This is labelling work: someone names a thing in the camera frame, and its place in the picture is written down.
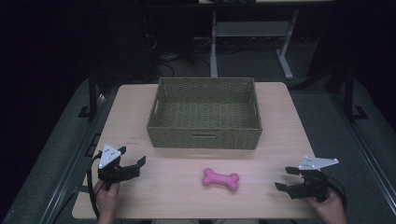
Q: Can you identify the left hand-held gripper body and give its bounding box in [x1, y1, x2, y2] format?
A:
[97, 143, 138, 191]

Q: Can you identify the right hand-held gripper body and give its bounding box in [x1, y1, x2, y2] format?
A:
[289, 156, 340, 203]

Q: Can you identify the person's left hand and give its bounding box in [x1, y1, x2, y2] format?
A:
[93, 180, 121, 224]

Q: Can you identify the person's right hand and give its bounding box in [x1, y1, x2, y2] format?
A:
[304, 188, 348, 224]

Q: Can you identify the pink bone toy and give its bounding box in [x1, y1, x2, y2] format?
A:
[202, 167, 241, 192]

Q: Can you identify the green woven basket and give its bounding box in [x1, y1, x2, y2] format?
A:
[146, 77, 263, 150]

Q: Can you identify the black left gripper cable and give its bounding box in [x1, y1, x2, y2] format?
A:
[86, 150, 105, 219]

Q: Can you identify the aluminium side rail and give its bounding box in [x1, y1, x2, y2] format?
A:
[38, 88, 118, 224]
[328, 91, 396, 208]

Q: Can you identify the black metal stand post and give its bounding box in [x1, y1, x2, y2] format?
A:
[78, 73, 106, 121]
[340, 65, 370, 123]

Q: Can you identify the tangle of floor cables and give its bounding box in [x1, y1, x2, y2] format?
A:
[144, 34, 213, 78]

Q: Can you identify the grey metal desk frame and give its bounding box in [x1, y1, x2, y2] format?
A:
[209, 8, 300, 80]

